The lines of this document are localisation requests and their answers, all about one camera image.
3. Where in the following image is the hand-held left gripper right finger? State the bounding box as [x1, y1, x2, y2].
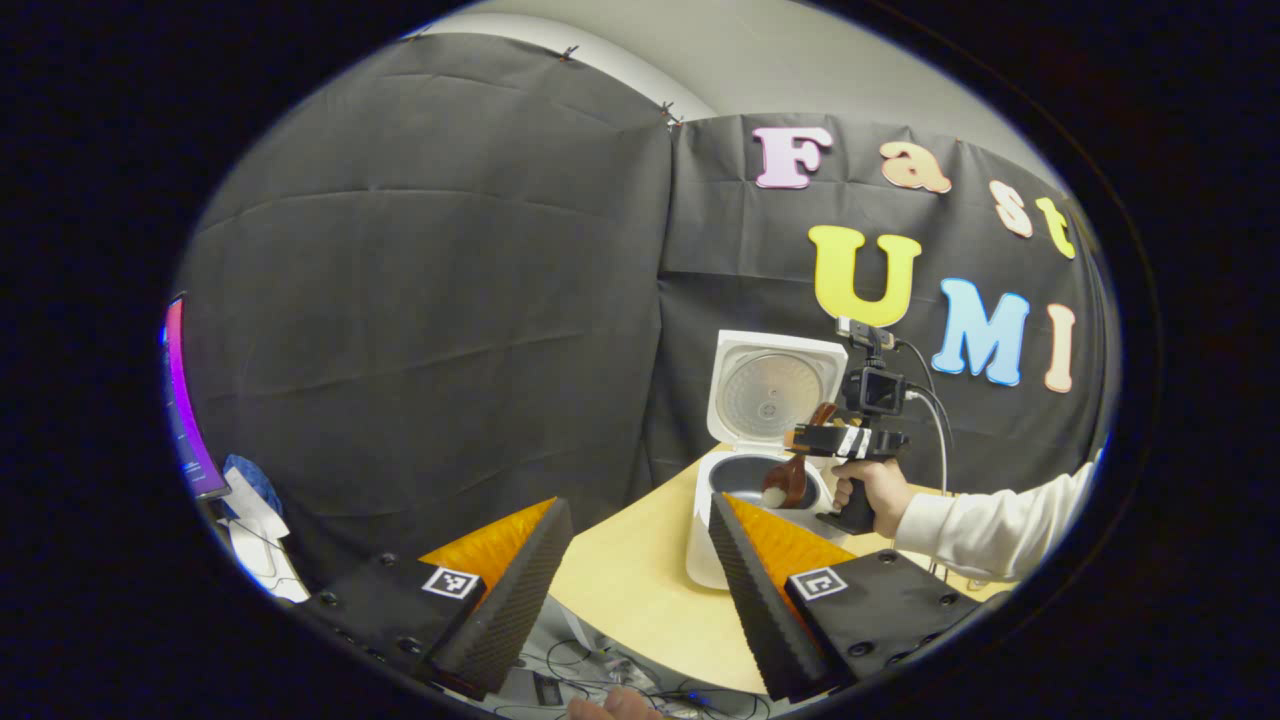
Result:
[708, 492, 986, 703]

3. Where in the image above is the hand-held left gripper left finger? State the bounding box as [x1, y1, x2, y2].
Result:
[300, 497, 574, 701]

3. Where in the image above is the brown wooden spoon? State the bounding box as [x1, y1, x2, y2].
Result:
[762, 402, 841, 511]

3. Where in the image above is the white rice cooker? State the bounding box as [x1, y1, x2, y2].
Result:
[686, 330, 851, 591]

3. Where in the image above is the white paper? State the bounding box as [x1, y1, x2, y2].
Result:
[215, 468, 311, 604]

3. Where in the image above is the blue cloth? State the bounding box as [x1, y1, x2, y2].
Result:
[222, 455, 284, 517]

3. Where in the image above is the black backdrop cloth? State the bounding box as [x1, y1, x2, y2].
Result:
[175, 32, 1111, 591]

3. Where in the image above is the computer monitor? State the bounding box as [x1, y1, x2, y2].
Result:
[163, 295, 231, 501]

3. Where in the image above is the gripper camera cable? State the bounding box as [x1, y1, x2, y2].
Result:
[895, 338, 952, 497]

